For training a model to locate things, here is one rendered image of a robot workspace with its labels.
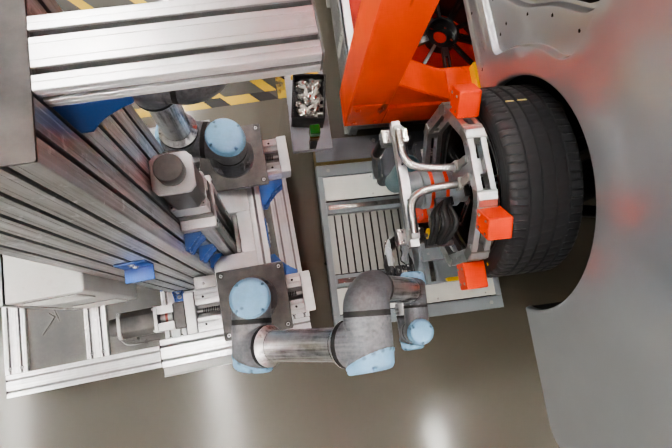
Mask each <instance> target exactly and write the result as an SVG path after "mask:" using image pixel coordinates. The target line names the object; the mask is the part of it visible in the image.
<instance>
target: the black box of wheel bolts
mask: <svg viewBox="0 0 672 448"><path fill-rule="evenodd" d="M325 101H326V74H310V73H302V74H295V75H293V78H292V106H291V118H292V121H291V127H310V125H312V124H320V128H323V124H324V119H325Z"/></svg>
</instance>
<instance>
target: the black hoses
mask: <svg viewBox="0 0 672 448"><path fill-rule="evenodd" d="M464 193H465V197H466V196H471V193H470V188H469V184H466V185H465V186H464ZM434 203H435V208H434V209H433V211H432V212H431V215H430V219H431V229H430V234H429V238H428V239H425V240H424V243H425V248H426V249H427V248H435V247H444V246H452V245H454V241H453V236H454V234H455V232H456V231H457V229H458V226H459V217H458V215H457V213H456V211H455V209H454V208H453V206H452V205H454V201H453V196H450V197H440V198H435V199H434ZM439 213H440V216H439ZM440 218H441V226H440ZM439 227H440V229H439ZM438 231H439V232H438Z"/></svg>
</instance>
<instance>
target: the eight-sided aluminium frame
mask: <svg viewBox="0 0 672 448"><path fill-rule="evenodd" d="M449 125H451V126H452V127H453V128H454V129H455V131H456V132H457V133H458V134H459V135H460V136H461V138H462V141H463V145H464V150H465V155H466V159H467V166H468V171H469V174H470V180H471V187H472V192H473V207H472V214H471V221H470V229H469V236H468V243H467V247H466V249H463V250H462V248H461V246H460V245H459V243H458V241H457V240H456V238H455V236H453V241H454V245H452V246H450V247H449V246H444V247H439V248H440V250H441V252H442V254H443V256H444V258H445V259H446V263H447V264H448V265H449V267H451V266H457V264H460V263H463V262H471V261H479V260H483V259H486V258H488V257H489V253H490V251H491V250H490V245H491V241H488V240H487V239H486V238H485V237H484V236H483V235H482V234H481V237H480V232H479V231H478V230H477V229H476V219H477V209H482V208H491V207H498V189H497V188H496V184H495V179H494V174H493V169H492V164H491V159H490V154H489V149H488V144H487V139H486V138H487V135H486V132H485V129H484V127H483V125H482V123H479V122H478V121H477V120H476V119H475V118H474V117H471V118H459V119H457V118H456V117H455V116H454V115H453V114H452V112H451V111H450V102H442V103H441V104H440V105H438V108H437V110H436V111H435V112H434V114H433V115H432V117H431V118H430V119H429V121H428V122H427V123H426V124H425V128H424V132H423V133H424V143H423V156H422V163H425V164H430V153H431V141H432V138H434V145H433V157H432V164H440V155H441V145H442V135H443V132H444V131H445V129H446V128H447V127H448V126H449ZM474 144H476V145H477V150H478V155H479V158H481V163H482V168H483V180H484V185H485V188H483V186H482V181H481V176H480V171H479V166H478V161H477V156H476V151H475V145H474ZM433 209H434V208H431V209H427V215H428V221H429V223H428V225H429V228H430V229H431V219H430V215H431V212H432V211H433ZM479 237H480V243H479ZM450 248H451V249H450ZM451 250H452V251H453V252H452V251H451Z"/></svg>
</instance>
